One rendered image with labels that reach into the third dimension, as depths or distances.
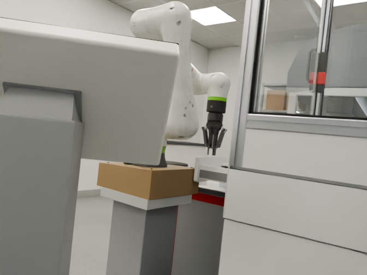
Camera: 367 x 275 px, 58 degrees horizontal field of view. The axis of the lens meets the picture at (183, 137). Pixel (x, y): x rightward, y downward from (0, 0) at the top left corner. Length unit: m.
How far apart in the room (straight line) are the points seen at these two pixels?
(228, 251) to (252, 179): 0.21
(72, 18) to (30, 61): 4.06
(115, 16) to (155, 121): 4.51
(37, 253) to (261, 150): 0.57
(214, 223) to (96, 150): 1.02
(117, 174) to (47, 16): 3.40
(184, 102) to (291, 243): 0.65
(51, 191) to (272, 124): 0.55
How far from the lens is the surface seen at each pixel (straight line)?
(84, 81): 0.70
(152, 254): 1.43
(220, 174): 1.40
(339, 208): 0.85
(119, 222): 1.45
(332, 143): 0.85
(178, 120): 1.27
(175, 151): 5.05
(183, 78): 1.27
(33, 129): 0.66
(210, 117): 1.57
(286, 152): 0.87
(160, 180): 1.29
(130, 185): 1.33
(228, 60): 6.64
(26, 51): 0.69
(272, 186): 0.88
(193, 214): 1.77
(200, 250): 1.79
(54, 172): 0.66
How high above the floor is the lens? 1.02
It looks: level
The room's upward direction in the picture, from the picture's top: 6 degrees clockwise
